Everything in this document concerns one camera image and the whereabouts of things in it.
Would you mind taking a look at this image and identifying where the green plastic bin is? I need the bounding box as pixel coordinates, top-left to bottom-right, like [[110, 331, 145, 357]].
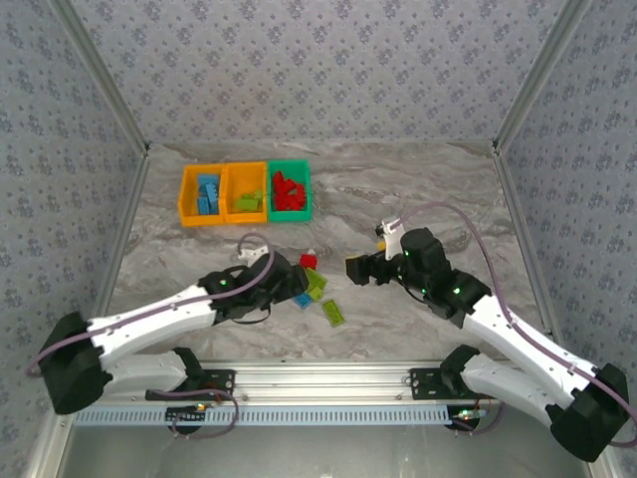
[[266, 158, 314, 224]]

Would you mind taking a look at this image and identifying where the orange plastic bin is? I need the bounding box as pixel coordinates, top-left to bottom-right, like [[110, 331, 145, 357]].
[[221, 161, 270, 226], [177, 163, 228, 229]]

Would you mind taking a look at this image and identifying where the small circuit board with LED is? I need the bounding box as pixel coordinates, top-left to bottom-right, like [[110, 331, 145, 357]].
[[165, 403, 209, 423], [450, 408, 488, 430]]

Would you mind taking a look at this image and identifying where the grey metal panel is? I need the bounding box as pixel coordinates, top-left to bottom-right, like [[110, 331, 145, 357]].
[[59, 425, 588, 478]]

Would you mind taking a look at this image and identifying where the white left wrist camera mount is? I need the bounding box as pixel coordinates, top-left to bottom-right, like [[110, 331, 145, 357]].
[[237, 246, 271, 264]]

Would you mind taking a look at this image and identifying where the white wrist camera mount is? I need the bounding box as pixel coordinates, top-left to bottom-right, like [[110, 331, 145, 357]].
[[375, 218, 405, 260], [237, 246, 271, 264]]

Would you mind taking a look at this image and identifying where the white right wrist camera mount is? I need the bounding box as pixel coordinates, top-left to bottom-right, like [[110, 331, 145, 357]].
[[375, 218, 405, 260]]

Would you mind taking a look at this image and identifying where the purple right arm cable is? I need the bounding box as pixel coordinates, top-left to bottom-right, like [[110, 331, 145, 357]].
[[392, 201, 637, 447]]

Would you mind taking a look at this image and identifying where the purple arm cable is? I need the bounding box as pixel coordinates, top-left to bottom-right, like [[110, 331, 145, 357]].
[[392, 201, 637, 447], [25, 232, 241, 440]]

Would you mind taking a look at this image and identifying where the aluminium mounting rail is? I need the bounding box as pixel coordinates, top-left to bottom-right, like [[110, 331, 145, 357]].
[[99, 361, 597, 403]]

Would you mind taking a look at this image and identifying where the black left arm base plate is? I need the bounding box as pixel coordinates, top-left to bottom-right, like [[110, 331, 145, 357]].
[[144, 368, 237, 402]]

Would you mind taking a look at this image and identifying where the aluminium table side rail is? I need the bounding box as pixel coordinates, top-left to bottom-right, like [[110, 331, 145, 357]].
[[74, 146, 153, 367], [492, 146, 571, 362]]

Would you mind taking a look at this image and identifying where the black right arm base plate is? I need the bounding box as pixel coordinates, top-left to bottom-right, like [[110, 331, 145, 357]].
[[408, 367, 502, 402]]

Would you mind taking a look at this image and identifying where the light blue slotted cable duct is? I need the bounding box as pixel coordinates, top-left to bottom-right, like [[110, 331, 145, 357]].
[[73, 405, 450, 428]]

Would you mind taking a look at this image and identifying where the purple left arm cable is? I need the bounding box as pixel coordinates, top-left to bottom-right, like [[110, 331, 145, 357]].
[[25, 232, 241, 440]]

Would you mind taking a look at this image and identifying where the aluminium frame post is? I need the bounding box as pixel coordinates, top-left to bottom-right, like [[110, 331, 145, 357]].
[[49, 0, 151, 153], [491, 0, 594, 153]]

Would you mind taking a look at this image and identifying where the aluminium frame leg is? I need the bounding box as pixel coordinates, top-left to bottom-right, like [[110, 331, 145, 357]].
[[24, 410, 76, 478], [594, 455, 626, 478]]

